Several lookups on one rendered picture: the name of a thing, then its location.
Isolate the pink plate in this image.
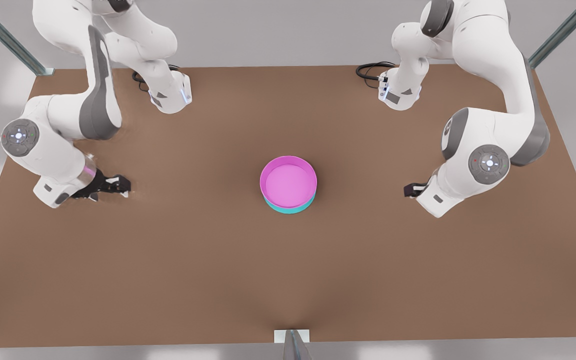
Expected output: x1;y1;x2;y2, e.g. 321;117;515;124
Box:
260;155;318;209

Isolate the blue plate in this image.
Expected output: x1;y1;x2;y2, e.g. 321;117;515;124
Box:
263;193;316;215

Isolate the black cable loop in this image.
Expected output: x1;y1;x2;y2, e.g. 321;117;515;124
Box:
132;64;182;94
355;61;398;91

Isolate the silver frame post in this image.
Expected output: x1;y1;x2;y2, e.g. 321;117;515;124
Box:
527;0;576;69
0;0;55;76
273;328;312;360

